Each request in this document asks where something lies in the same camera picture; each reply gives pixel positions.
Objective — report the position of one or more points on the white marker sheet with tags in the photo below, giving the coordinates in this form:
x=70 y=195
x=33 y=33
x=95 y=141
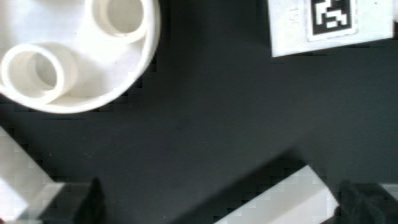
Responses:
x=319 y=24

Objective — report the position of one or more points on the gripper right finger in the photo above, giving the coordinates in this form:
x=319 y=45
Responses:
x=369 y=203

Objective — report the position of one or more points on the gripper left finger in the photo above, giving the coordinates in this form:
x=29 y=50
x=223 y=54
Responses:
x=91 y=208

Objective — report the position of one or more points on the white left fence piece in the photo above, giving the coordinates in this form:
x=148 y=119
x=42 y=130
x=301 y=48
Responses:
x=27 y=187

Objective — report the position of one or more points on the white round stool seat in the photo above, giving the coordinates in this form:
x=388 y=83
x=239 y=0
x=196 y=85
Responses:
x=77 y=48

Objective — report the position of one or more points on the white front fence bar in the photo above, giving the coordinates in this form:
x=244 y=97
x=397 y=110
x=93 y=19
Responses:
x=296 y=203

